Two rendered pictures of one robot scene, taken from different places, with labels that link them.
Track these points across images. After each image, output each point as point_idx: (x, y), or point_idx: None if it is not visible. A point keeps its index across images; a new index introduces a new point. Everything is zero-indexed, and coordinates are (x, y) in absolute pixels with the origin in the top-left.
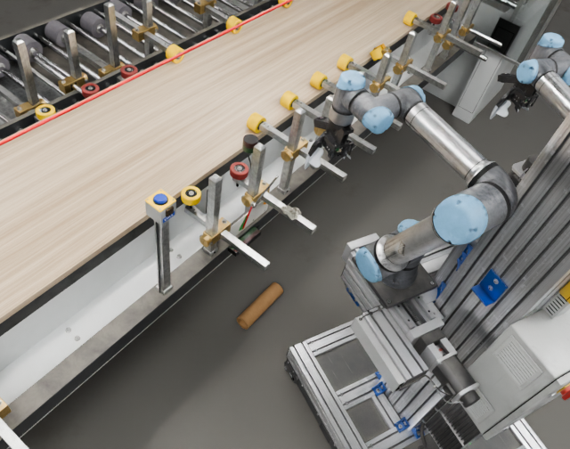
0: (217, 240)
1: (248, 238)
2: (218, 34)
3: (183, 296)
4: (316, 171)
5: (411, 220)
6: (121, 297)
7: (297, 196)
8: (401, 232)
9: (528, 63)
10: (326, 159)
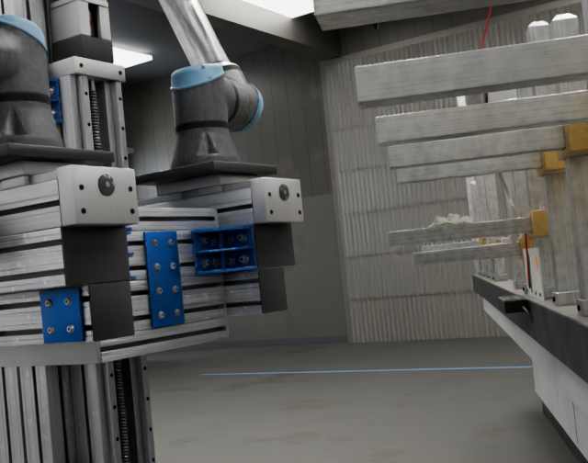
0: (519, 255)
1: (509, 298)
2: None
3: (535, 360)
4: (566, 316)
5: (208, 63)
6: None
7: None
8: (216, 36)
9: None
10: None
